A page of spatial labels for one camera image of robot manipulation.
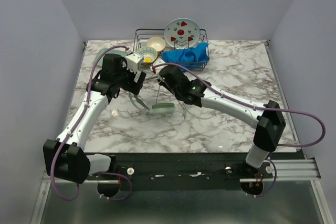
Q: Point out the blue cloth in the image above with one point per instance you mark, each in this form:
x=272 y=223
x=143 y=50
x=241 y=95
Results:
x=195 y=58

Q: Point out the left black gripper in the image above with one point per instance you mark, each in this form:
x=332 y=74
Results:
x=134 y=86

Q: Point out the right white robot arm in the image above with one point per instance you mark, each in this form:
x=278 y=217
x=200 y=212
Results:
x=267 y=119

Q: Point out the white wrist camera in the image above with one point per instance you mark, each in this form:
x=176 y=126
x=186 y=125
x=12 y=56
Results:
x=158 y=64
x=133 y=61

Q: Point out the blue yellow patterned bowl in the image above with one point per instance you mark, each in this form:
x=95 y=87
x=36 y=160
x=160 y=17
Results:
x=149 y=55

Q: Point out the cream bowl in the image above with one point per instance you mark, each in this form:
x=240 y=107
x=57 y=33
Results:
x=157 y=43

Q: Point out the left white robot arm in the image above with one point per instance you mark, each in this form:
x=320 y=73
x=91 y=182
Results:
x=65 y=157

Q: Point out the mint green rectangular tray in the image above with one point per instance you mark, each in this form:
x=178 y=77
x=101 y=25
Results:
x=98 y=57

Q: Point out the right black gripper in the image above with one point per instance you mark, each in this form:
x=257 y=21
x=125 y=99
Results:
x=163 y=77

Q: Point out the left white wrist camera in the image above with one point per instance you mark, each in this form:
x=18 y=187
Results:
x=133 y=61

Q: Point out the strawberry pattern plate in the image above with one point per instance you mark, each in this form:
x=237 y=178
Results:
x=182 y=33

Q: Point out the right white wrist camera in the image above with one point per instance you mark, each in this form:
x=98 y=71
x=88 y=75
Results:
x=158 y=64

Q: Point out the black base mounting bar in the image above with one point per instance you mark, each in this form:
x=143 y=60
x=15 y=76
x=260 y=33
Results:
x=187 y=171

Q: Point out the mint green headphones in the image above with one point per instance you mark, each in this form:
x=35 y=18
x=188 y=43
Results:
x=156 y=109

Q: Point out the aluminium rail frame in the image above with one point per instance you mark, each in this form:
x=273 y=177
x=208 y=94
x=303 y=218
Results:
x=282 y=167

